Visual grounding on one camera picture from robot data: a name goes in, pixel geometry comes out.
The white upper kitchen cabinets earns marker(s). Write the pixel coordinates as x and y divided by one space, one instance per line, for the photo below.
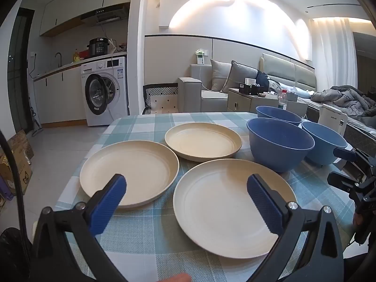
73 3

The white washing machine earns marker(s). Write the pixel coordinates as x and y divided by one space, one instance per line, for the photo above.
117 94

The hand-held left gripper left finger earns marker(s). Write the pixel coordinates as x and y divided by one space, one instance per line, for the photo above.
108 205

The plastic water bottle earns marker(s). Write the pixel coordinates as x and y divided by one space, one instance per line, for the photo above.
282 100

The teal checked tablecloth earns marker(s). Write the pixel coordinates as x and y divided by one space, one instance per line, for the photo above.
147 241

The person's left hand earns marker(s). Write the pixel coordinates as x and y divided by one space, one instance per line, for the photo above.
177 278

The white curtain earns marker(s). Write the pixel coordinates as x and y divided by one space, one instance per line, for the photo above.
332 53

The red container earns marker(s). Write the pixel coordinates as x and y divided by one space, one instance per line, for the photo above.
83 54

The grey cushion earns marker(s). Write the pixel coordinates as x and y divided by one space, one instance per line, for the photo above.
217 75
238 77

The dark blue jacket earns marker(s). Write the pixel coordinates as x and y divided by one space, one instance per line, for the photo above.
262 79

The purple bag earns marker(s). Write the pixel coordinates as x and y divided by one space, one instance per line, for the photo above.
5 191

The yellow oil bottle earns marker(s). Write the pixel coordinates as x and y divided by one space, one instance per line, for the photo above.
76 56

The light blue pillow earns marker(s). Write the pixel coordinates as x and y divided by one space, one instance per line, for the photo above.
302 93

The range hood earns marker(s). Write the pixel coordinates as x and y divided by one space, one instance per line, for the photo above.
102 16

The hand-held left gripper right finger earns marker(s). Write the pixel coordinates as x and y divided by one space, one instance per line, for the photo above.
265 205

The cream round plate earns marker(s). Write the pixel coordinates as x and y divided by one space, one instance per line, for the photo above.
202 142
223 205
129 170

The grey duvet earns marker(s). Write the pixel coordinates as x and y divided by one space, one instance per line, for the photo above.
346 100

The blue bowl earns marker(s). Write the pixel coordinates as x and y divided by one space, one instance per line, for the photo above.
323 141
276 114
279 152

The dark glass door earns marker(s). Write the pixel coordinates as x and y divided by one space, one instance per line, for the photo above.
19 79

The kitchen faucet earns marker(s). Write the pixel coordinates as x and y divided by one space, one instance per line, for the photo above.
58 57

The floor mop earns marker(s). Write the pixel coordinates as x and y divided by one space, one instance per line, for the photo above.
36 129

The beige sofa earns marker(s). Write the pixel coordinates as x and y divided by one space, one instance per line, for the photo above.
211 100

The bed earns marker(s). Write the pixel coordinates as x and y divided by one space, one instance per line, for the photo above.
358 126

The black pressure cooker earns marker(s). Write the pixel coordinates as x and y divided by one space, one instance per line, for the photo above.
98 48

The beige side cabinet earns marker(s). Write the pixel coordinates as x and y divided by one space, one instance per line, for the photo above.
238 102

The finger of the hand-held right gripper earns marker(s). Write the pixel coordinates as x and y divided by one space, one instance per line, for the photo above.
343 153
340 180

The white small box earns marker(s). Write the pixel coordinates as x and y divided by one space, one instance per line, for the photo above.
250 81

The ceiling air vent slot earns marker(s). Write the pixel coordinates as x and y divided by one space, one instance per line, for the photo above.
335 5

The brown patterned board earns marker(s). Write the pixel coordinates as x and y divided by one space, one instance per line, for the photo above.
22 142

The grey tissue box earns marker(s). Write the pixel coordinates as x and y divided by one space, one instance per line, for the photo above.
291 97

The black box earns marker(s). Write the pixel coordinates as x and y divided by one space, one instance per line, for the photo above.
249 89

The cardboard box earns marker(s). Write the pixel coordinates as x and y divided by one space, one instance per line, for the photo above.
20 176

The white kitchen counter cabinet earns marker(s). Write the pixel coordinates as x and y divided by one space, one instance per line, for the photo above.
64 94

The padded bed headboard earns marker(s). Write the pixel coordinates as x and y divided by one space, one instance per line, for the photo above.
282 67

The dark bag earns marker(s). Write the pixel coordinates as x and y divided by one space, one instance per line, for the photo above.
14 255

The white electric kettle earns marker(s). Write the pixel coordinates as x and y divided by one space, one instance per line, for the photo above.
332 116

